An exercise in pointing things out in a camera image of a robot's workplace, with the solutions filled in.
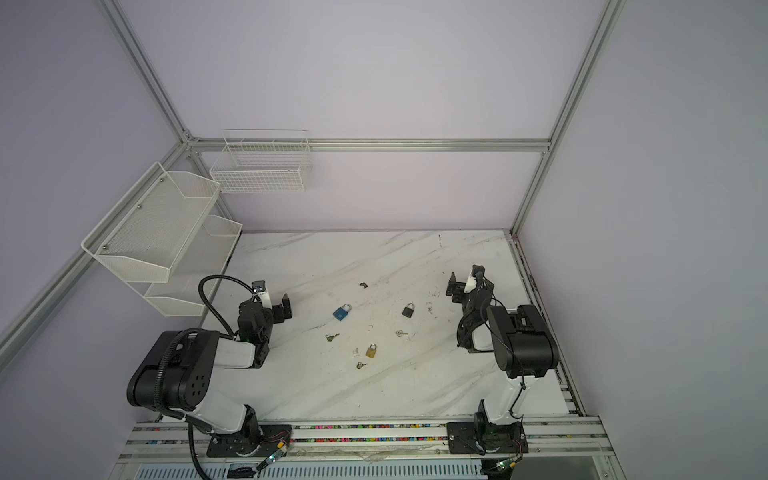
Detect white wire basket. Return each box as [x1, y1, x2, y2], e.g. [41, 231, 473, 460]
[209, 129, 313, 194]

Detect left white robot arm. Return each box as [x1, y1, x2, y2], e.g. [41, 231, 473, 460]
[126, 274, 293, 444]

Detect blue padlock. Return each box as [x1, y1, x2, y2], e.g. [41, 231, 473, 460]
[333, 304, 352, 321]

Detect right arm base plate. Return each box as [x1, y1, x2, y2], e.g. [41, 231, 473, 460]
[446, 422, 529, 455]

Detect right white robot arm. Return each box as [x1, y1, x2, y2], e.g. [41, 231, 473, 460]
[446, 265, 560, 454]

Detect white mesh shelf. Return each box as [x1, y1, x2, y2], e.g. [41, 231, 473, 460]
[143, 215, 242, 317]
[81, 163, 221, 283]

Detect black padlock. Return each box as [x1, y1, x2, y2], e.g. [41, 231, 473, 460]
[402, 303, 415, 318]

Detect lower white mesh shelf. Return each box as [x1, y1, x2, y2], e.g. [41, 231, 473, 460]
[143, 215, 242, 317]

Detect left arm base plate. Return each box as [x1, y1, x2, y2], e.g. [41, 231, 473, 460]
[206, 424, 293, 458]

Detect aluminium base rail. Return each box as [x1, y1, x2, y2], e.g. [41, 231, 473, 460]
[118, 416, 616, 464]

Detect upper white mesh shelf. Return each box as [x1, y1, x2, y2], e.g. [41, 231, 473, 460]
[81, 163, 221, 283]

